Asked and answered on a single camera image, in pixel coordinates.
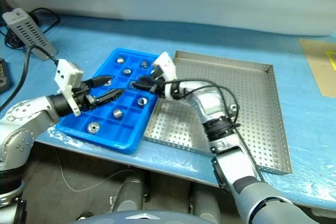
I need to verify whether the black device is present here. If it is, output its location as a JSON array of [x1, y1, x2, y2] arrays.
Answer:
[[0, 58, 13, 94]]

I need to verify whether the black looped power cable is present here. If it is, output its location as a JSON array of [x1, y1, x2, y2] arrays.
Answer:
[[27, 7, 61, 36]]

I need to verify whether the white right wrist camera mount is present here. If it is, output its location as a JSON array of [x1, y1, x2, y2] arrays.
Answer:
[[151, 52, 178, 101]]

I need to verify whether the black cable bundle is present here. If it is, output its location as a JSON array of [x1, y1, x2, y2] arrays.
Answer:
[[0, 24, 28, 51]]

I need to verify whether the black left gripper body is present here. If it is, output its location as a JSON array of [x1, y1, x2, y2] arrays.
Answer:
[[70, 81, 99, 111]]

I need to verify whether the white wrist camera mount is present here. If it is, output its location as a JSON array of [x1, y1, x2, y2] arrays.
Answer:
[[54, 58, 85, 118], [151, 52, 178, 101]]

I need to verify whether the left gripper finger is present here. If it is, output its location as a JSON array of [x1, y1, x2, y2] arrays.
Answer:
[[88, 75, 113, 88], [94, 89, 125, 107]]

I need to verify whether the thin white wire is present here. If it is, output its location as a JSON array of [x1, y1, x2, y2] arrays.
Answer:
[[54, 146, 137, 193]]

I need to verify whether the brown cardboard sheet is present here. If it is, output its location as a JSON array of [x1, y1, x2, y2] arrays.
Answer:
[[299, 37, 336, 98]]

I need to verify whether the grey robot torso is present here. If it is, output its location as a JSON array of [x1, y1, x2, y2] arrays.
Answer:
[[67, 209, 226, 224]]

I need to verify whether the perforated metal tray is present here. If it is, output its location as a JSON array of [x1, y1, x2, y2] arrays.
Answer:
[[143, 50, 293, 176]]

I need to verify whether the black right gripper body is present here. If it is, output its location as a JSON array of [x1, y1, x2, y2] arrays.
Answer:
[[146, 73, 169, 96]]

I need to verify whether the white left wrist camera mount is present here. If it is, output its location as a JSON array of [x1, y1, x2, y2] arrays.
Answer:
[[54, 58, 85, 118]]

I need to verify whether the blue compartment tray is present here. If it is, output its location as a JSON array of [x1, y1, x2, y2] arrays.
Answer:
[[55, 48, 161, 155]]

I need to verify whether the grey vented power supply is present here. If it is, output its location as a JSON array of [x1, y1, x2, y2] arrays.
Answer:
[[2, 8, 58, 62]]

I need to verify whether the dark grey rounded shape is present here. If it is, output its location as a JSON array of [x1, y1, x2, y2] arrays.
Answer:
[[188, 182, 222, 218], [110, 175, 145, 213]]

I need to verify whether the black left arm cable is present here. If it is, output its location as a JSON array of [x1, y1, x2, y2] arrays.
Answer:
[[0, 45, 59, 112]]

